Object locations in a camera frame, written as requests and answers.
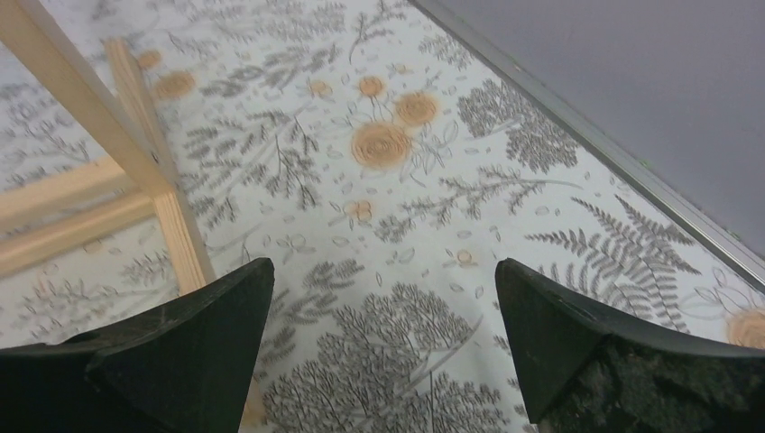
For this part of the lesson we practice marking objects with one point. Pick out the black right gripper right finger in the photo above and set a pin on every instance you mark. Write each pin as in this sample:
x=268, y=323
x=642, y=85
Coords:
x=586, y=367

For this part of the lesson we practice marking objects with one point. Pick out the wooden rack frame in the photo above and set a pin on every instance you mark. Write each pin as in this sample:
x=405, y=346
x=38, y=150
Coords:
x=136, y=179

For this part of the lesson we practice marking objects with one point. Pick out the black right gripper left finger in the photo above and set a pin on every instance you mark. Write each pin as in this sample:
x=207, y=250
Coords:
x=184, y=366

